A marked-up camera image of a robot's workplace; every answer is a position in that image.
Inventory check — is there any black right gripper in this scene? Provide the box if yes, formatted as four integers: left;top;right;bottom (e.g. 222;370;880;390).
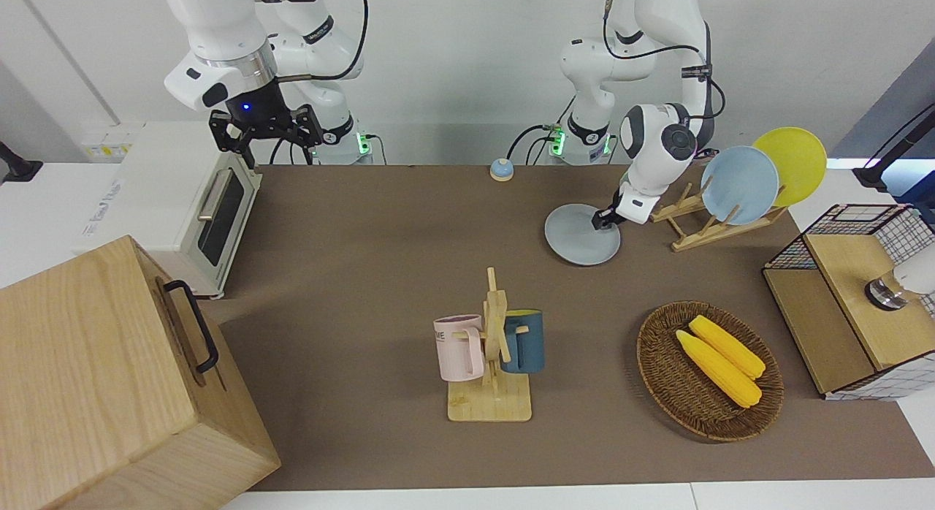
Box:
208;77;324;170

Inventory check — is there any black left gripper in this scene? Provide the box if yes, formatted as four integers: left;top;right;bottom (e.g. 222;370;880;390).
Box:
592;187;629;232

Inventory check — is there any gray plate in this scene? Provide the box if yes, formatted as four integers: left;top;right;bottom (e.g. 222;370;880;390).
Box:
544;203;622;267

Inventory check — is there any wooden plate rack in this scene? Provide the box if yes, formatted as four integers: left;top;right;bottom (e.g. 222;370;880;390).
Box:
650;183;790;253

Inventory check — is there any light blue plate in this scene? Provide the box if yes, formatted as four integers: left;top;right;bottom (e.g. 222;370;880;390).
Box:
701;145;780;227

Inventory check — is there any yellow plate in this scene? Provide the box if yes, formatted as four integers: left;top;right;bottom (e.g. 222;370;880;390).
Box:
752;127;828;208

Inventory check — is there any white toaster oven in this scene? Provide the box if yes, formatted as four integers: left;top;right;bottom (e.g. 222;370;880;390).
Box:
73;121;262;300

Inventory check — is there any brown table mat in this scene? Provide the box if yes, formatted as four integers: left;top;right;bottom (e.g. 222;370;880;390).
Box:
215;163;935;492

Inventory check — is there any dark blue mug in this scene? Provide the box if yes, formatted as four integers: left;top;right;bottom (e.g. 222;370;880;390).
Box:
500;309;546;374

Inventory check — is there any white power strip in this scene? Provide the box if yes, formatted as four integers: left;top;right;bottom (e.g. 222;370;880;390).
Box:
83;130;140;162

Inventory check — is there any yellow corn cob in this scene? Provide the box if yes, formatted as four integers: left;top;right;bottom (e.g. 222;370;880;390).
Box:
676;330;763;408
689;315;766;380

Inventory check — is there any brown wicker basket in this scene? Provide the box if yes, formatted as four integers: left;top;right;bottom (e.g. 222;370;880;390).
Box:
637;300;785;443

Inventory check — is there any pink mug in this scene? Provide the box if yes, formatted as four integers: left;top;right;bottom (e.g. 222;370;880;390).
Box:
434;314;486;383

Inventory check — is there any wooden mug tree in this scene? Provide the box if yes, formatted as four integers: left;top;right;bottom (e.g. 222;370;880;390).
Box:
447;267;533;423

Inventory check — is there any small wooden base board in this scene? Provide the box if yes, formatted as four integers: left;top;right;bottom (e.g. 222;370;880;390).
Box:
763;267;877;395

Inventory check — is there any large wooden shelf board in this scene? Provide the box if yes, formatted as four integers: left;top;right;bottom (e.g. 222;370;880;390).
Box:
804;232;935;372

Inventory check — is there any black base cable with plug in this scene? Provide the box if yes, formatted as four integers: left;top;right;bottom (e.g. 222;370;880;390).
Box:
508;119;567;166

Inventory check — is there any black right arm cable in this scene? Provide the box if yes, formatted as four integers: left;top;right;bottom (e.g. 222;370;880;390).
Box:
274;0;368;82

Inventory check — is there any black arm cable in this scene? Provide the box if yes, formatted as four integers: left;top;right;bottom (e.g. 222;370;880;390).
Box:
274;0;368;82
603;0;726;160

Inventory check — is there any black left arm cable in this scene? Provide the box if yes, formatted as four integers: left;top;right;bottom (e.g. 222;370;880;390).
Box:
603;0;726;160

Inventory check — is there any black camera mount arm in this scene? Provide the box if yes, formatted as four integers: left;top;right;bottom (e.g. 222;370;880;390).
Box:
851;104;935;191
0;141;42;183

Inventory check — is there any black wire basket white liner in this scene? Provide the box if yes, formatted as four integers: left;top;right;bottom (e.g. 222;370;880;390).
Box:
762;203;935;403

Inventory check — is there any wooden box with black handle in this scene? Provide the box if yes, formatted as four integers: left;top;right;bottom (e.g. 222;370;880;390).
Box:
0;235;282;510

